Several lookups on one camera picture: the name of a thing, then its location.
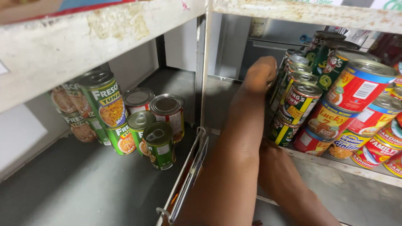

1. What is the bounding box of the blue yellow label can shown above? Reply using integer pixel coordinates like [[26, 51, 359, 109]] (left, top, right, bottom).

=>
[[327, 129, 372, 159]]

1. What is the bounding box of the white green print box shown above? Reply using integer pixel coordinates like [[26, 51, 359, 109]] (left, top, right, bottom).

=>
[[371, 0, 402, 11]]

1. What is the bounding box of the red can blue rim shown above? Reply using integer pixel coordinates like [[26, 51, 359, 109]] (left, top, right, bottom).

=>
[[293, 127, 333, 156], [347, 94, 402, 137], [325, 59, 399, 113], [307, 99, 358, 140]]

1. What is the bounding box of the white wire rack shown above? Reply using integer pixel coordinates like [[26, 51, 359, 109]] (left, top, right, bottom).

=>
[[155, 126, 209, 226]]

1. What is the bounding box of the group of green tuna cans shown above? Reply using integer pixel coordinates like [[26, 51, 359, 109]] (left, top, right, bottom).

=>
[[47, 70, 176, 171]]

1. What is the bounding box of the red blue cardboard box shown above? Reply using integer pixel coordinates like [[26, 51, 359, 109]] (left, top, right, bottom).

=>
[[0, 0, 135, 26]]

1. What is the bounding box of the white painted shelf unit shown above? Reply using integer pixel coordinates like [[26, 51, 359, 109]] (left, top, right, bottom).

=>
[[196, 0, 402, 226], [0, 0, 208, 182]]

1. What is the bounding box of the white label silver can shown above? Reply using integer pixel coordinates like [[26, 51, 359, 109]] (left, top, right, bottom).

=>
[[149, 94, 185, 144], [123, 87, 155, 115]]

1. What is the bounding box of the dark red packet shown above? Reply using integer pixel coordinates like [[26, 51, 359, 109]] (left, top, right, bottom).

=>
[[367, 31, 402, 66]]

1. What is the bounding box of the row of dark green cans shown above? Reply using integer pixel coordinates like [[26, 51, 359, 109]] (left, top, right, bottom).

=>
[[268, 30, 380, 147]]

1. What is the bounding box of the red sardine can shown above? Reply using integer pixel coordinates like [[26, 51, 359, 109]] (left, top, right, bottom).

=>
[[377, 118, 402, 148], [383, 152, 402, 179], [350, 136, 401, 170]]

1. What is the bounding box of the person's left hand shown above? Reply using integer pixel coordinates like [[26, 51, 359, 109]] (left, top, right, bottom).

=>
[[240, 56, 278, 95]]

